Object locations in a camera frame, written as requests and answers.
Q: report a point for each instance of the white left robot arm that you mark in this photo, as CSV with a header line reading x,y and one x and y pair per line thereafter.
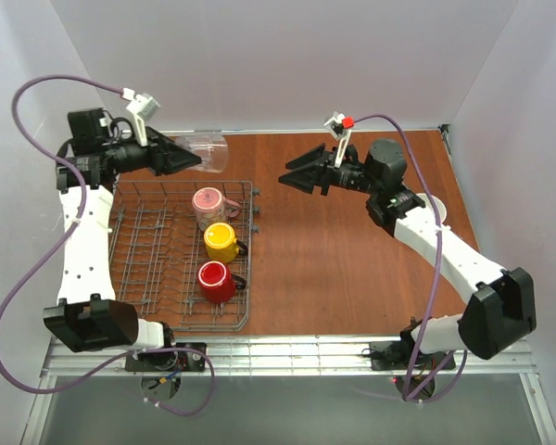
x,y
87,315

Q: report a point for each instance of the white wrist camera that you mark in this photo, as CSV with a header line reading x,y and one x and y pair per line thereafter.
x,y
340,127
142,108

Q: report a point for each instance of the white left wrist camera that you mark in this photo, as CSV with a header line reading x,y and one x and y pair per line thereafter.
x,y
142,108

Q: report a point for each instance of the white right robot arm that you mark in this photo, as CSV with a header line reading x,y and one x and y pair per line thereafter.
x,y
500,303

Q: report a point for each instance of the grey wire dish rack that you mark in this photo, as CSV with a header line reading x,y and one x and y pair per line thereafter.
x,y
155,251

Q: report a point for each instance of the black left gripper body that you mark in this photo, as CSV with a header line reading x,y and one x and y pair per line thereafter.
x,y
157,152

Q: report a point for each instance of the clear glass cup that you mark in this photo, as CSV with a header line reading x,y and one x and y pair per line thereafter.
x,y
212,148

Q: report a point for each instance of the yellow mug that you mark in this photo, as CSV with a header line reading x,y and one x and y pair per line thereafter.
x,y
222,244

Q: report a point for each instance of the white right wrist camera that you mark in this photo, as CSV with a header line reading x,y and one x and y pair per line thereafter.
x,y
340,127

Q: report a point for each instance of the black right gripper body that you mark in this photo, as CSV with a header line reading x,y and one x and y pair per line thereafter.
x,y
325,168

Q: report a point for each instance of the bright red mug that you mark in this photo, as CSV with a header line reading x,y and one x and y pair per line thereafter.
x,y
217,283

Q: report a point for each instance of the aluminium frame rail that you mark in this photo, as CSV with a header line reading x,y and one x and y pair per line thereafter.
x,y
284,356

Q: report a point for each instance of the dark red mug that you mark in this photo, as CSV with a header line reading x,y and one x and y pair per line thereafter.
x,y
434,204

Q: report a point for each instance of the pink ghost pattern mug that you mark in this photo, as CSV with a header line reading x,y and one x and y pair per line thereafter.
x,y
211,206

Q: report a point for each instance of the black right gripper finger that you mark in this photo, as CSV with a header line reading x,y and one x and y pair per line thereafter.
x,y
304,179
309,157

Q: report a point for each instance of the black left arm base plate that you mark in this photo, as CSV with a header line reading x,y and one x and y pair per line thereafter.
x,y
170,362

